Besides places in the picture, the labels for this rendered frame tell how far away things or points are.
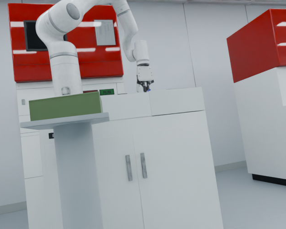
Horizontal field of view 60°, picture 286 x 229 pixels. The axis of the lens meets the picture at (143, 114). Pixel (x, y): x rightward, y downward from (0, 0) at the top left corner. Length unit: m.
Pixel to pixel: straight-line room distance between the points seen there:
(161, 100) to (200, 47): 2.87
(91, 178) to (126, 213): 0.43
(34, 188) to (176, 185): 1.05
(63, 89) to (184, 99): 0.75
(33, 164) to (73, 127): 1.01
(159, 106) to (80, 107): 0.60
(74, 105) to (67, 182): 0.31
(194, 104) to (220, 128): 2.62
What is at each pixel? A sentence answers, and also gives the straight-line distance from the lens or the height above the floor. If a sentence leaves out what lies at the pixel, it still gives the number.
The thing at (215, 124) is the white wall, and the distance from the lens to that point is 4.10.
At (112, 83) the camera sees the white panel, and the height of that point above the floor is 1.17.
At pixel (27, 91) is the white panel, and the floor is 1.15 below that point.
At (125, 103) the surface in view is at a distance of 1.40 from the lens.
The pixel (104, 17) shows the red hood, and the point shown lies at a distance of 2.20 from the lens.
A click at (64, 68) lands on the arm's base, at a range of 1.10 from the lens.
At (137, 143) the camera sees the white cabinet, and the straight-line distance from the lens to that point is 1.40.
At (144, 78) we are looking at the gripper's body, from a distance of 1.59.
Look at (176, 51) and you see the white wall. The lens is 4.05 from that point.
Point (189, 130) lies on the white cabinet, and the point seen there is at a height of 0.71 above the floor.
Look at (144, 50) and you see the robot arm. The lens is 1.62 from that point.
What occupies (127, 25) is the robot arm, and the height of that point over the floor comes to 1.39.
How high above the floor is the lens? 0.72
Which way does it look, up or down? 5 degrees up
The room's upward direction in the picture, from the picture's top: 8 degrees counter-clockwise
